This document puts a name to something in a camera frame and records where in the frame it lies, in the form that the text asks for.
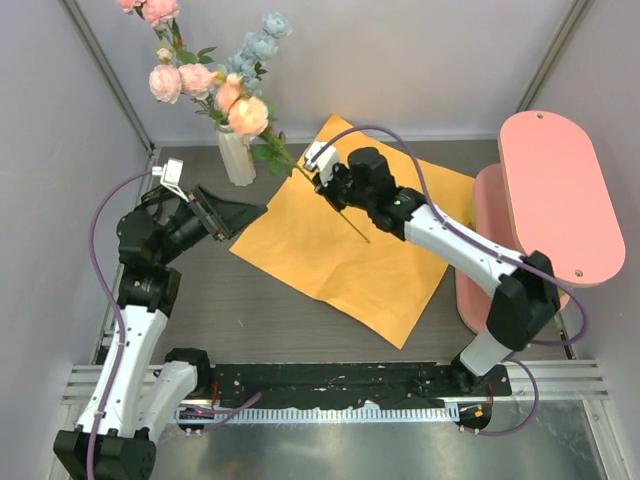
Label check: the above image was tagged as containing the black ribbon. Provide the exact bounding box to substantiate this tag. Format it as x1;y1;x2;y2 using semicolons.
137;185;173;209

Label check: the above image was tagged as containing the aluminium rail frame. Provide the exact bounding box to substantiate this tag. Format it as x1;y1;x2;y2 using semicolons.
54;1;625;479

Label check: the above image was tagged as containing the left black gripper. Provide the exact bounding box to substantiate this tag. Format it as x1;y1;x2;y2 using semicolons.
157;184;266;266

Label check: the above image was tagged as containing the pink two-tier shelf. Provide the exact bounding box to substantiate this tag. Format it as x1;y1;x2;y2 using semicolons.
454;110;628;335

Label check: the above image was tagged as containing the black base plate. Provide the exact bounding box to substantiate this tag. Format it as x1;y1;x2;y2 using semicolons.
187;362;512;410

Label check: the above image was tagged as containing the blue flower stem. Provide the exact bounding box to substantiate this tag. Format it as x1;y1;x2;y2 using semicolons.
226;12;292;96

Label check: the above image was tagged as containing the peach flower stem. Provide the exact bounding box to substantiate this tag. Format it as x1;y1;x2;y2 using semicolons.
213;72;372;245

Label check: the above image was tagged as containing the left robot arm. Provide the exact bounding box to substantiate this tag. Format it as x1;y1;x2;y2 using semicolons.
53;185;267;479

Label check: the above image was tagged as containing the white ribbed vase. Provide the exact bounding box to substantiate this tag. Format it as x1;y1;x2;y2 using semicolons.
217;126;256;187

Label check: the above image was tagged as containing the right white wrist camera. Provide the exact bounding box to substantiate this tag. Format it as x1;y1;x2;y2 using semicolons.
303;141;340;187

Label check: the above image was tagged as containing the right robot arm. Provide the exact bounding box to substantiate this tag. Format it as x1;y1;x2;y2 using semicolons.
304;142;560;395

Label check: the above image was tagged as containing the pale pink flower stem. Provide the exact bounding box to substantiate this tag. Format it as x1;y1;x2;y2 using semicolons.
148;63;227;125

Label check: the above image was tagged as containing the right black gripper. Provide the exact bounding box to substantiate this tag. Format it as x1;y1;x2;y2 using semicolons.
313;161;374;213

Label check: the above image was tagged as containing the orange wrapping paper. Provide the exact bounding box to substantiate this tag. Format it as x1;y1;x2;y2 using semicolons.
228;113;477;351

